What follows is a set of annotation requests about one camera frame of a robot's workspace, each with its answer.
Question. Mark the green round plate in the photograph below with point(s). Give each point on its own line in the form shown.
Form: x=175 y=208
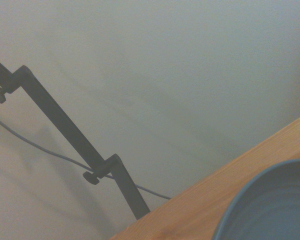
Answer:
x=277 y=207

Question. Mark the black camera stand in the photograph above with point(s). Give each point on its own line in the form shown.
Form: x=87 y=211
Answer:
x=65 y=125

